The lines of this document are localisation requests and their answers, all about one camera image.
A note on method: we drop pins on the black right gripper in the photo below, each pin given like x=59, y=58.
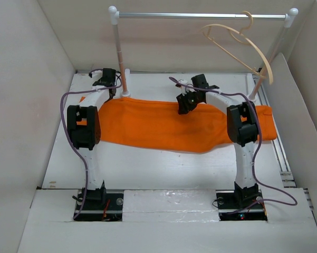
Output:
x=183, y=105

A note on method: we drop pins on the orange trousers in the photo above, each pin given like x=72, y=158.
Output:
x=158, y=125

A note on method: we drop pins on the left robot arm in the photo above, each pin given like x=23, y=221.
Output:
x=83, y=128

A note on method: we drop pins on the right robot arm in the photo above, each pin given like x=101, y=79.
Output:
x=242, y=130

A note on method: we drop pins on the white clothes rack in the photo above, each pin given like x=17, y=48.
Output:
x=287, y=18

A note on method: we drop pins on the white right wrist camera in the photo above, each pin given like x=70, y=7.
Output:
x=184, y=85

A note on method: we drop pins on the aluminium rail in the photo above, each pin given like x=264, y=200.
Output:
x=285, y=170

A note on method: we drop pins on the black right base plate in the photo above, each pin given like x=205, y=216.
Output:
x=230, y=209

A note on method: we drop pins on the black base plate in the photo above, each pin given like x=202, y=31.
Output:
x=110, y=211
x=230, y=209

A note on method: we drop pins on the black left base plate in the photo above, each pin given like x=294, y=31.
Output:
x=110, y=211

